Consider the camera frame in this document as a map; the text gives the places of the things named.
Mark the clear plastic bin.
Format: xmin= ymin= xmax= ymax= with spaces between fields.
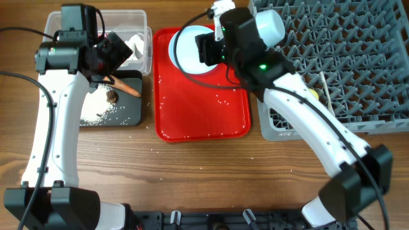
xmin=43 ymin=9 xmax=153 ymax=77

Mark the white plastic spoon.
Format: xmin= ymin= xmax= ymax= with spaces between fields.
xmin=320 ymin=72 xmax=335 ymax=116

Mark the black plastic bin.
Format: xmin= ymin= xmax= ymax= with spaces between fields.
xmin=82 ymin=84 xmax=143 ymax=127

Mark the light blue bowl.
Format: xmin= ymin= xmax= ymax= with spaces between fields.
xmin=256 ymin=10 xmax=286 ymax=47

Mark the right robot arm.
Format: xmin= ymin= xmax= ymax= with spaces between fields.
xmin=196 ymin=1 xmax=392 ymax=229

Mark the yellow plastic cup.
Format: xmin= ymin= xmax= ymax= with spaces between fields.
xmin=309 ymin=88 xmax=319 ymax=100

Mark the white napkin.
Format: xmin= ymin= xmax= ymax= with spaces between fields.
xmin=125 ymin=34 xmax=144 ymax=61

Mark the grey dishwasher rack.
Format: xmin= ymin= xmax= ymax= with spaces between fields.
xmin=249 ymin=0 xmax=408 ymax=134

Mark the right black cable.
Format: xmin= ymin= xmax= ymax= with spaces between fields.
xmin=172 ymin=9 xmax=390 ymax=230

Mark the black cable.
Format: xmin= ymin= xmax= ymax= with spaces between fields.
xmin=0 ymin=27 xmax=57 ymax=230
xmin=172 ymin=9 xmax=390 ymax=230

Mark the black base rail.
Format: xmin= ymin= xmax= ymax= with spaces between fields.
xmin=127 ymin=207 xmax=357 ymax=230

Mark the red serving tray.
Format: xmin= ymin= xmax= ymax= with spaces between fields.
xmin=153 ymin=27 xmax=251 ymax=142

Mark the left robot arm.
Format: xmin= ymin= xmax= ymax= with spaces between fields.
xmin=4 ymin=3 xmax=141 ymax=229

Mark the light blue plate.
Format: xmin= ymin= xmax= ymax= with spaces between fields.
xmin=176 ymin=26 xmax=217 ymax=75

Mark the brown food scrap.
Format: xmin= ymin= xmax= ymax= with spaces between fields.
xmin=106 ymin=90 xmax=119 ymax=104

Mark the white rice pile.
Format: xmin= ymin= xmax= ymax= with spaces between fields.
xmin=80 ymin=84 xmax=115 ymax=126

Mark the orange carrot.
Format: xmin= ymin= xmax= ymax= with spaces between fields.
xmin=111 ymin=75 xmax=141 ymax=98

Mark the left black cable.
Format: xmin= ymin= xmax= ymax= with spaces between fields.
xmin=0 ymin=27 xmax=57 ymax=230

